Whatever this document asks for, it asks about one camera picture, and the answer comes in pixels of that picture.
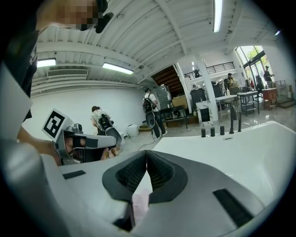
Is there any cardboard box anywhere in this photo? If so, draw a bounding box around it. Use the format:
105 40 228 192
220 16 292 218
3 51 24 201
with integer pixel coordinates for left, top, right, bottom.
172 96 188 110

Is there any black balcony railing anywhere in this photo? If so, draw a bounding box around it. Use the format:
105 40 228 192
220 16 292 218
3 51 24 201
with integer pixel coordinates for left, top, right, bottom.
184 61 236 80

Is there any glass entrance door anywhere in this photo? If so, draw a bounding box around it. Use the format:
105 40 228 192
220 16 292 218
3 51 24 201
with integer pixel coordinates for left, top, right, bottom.
235 45 270 77

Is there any black frame table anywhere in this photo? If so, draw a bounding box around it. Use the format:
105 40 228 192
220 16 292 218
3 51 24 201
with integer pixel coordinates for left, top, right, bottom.
236 91 261 117

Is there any red-brown cabinet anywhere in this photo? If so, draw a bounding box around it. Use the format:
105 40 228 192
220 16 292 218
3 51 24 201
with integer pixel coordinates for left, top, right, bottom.
262 87 278 110

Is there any black cable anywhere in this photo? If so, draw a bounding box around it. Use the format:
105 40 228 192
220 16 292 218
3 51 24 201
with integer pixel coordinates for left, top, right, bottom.
138 131 156 151

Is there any ceiling tube light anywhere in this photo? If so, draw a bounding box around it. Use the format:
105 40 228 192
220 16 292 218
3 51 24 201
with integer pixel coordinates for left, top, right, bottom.
102 62 135 75
212 0 223 33
37 58 57 69

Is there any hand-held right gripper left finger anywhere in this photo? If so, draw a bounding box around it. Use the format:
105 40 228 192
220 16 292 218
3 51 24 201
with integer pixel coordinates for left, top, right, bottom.
53 150 148 237

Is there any person's left forearm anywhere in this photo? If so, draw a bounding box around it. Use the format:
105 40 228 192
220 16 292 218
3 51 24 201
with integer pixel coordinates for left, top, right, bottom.
16 126 61 166

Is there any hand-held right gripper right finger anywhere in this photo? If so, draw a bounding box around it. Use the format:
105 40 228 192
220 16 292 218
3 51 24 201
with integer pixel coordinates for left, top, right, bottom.
131 150 266 237

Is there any wooden staircase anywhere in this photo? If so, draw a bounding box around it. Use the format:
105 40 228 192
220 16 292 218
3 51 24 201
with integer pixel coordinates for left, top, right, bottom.
151 64 187 95

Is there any white table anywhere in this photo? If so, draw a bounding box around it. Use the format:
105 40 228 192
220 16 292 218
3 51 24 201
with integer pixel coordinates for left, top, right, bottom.
215 94 239 122

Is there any grey metal cabinet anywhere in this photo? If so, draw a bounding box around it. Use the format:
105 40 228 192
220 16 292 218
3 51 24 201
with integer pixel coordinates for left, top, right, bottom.
156 85 173 110

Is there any black head-worn camera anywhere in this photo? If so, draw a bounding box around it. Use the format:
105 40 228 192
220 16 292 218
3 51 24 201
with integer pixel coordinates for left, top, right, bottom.
94 0 114 34

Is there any black low table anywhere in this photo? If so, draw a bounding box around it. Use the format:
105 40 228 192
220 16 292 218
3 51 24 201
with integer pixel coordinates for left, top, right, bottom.
159 107 189 129

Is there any marble pattern vanity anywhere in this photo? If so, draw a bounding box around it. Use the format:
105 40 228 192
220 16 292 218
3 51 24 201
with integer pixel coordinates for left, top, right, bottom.
196 100 215 128

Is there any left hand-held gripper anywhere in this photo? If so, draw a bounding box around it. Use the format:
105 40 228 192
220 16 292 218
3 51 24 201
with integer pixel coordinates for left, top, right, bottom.
41 108 117 166

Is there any white wall air vent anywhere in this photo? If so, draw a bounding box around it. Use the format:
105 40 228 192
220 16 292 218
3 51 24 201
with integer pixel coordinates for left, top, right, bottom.
47 69 89 81

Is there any person's black t-shirt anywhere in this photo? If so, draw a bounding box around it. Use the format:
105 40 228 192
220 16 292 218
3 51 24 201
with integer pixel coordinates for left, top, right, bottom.
6 30 39 98

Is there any white bathtub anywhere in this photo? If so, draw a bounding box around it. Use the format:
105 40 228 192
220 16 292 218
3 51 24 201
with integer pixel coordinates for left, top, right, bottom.
136 120 296 209

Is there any person's left hand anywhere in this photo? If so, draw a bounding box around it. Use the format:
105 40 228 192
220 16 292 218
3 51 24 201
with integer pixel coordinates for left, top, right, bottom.
65 137 77 156

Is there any pink towel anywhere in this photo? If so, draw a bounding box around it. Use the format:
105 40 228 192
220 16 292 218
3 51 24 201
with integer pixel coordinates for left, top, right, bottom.
132 188 150 224

